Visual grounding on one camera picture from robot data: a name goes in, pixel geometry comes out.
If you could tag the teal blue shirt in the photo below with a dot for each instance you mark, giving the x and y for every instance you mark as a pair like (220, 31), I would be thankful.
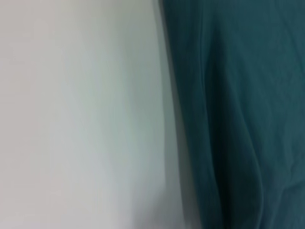
(238, 107)

